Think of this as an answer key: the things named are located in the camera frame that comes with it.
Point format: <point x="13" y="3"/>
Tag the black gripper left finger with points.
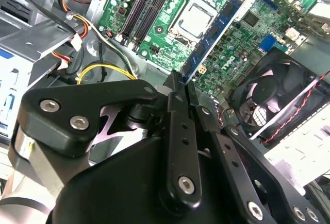
<point x="77" y="97"/>

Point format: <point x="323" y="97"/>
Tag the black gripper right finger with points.
<point x="232" y="154"/>

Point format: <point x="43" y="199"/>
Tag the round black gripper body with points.
<point x="123" y="188"/>

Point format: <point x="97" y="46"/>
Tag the blue RAM stick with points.
<point x="214" y="32"/>

